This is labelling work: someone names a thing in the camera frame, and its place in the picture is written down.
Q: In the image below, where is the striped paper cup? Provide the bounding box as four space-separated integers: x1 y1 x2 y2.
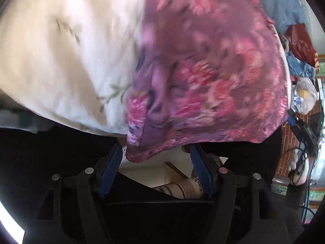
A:
154 177 204 199

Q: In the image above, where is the white leaf-print pillow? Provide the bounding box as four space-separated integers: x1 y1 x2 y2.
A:
1 0 144 135

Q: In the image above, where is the blue crumpled cloth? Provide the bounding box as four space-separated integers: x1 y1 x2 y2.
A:
286 51 316 79

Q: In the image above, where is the blue plaid pillow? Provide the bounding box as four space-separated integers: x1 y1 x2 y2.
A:
259 0 311 34

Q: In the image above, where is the pink floral garment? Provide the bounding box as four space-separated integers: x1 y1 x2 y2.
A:
126 0 291 162

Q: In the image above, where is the clear plastic bag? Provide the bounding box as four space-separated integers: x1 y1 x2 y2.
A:
291 77 319 115

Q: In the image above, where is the red plastic bag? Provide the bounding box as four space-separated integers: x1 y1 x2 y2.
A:
285 23 318 68

